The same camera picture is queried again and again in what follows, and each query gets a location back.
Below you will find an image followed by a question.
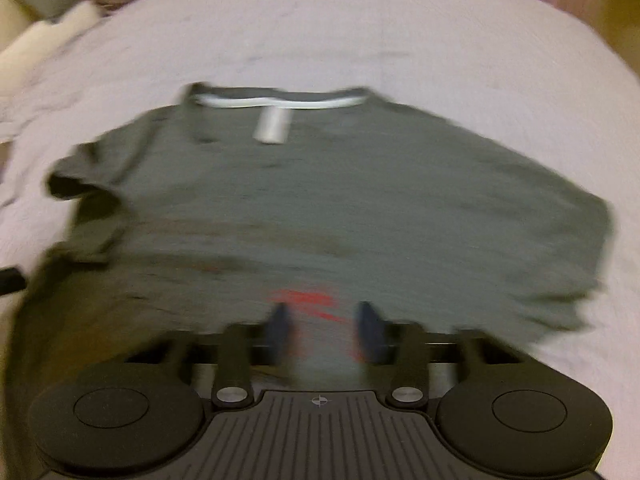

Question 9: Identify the grey printed T-shirt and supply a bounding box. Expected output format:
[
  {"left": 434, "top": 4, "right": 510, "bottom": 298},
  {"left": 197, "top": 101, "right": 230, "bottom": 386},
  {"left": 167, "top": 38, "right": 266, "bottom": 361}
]
[{"left": 10, "top": 82, "right": 618, "bottom": 386}]

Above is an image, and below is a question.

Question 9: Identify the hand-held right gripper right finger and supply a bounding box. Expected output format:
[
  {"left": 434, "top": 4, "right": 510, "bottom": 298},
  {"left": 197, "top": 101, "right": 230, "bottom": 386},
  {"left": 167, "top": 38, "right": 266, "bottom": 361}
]
[{"left": 352, "top": 302, "right": 521, "bottom": 407}]

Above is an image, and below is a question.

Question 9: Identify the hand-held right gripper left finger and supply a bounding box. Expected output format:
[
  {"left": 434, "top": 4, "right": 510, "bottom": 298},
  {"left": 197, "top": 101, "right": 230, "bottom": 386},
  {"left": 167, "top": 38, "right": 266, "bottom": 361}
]
[{"left": 125, "top": 304, "right": 297, "bottom": 408}]

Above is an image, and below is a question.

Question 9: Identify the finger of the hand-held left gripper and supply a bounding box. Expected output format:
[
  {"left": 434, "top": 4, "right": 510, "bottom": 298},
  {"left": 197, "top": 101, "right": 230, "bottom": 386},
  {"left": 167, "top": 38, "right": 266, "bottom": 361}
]
[{"left": 0, "top": 267, "right": 27, "bottom": 297}]

